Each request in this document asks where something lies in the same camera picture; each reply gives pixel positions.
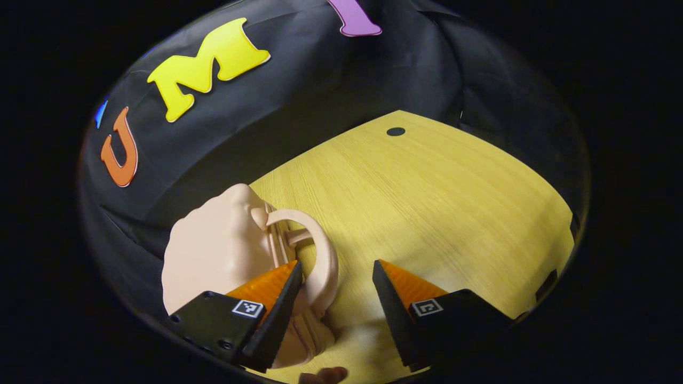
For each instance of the black backdrop cloth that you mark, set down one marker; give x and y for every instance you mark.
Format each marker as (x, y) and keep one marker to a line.
(299, 96)

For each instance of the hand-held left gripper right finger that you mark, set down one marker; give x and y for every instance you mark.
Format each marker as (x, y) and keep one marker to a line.
(395, 314)

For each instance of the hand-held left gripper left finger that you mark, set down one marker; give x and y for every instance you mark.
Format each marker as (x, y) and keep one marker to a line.
(280, 320)

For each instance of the pink suitcase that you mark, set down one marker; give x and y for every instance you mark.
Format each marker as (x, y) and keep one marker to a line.
(213, 245)

